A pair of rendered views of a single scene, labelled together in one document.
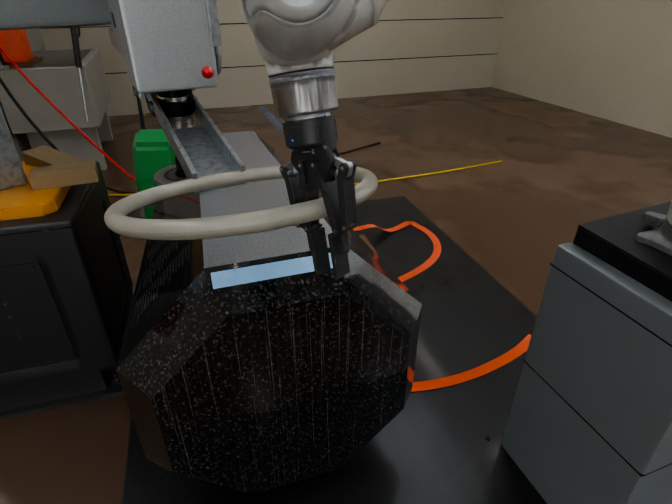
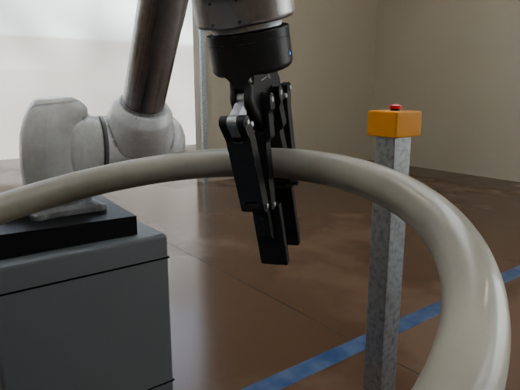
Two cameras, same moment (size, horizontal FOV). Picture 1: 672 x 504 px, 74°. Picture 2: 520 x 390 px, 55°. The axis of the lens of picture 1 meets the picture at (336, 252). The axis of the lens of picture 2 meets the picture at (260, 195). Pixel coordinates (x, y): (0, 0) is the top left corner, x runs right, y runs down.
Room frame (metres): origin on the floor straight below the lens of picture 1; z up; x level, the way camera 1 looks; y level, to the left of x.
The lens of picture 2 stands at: (0.77, 0.49, 1.16)
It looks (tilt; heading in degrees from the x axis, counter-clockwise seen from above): 12 degrees down; 252
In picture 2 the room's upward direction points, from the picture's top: straight up
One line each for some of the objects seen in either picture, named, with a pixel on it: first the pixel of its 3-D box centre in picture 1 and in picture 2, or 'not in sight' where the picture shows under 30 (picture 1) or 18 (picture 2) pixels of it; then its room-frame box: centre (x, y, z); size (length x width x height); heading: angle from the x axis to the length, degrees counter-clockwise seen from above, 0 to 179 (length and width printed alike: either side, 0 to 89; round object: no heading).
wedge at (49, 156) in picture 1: (53, 157); not in sight; (1.67, 1.08, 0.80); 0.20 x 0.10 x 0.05; 68
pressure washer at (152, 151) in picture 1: (157, 155); not in sight; (2.84, 1.16, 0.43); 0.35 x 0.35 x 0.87; 2
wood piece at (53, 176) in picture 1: (65, 174); not in sight; (1.49, 0.94, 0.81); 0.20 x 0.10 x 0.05; 115
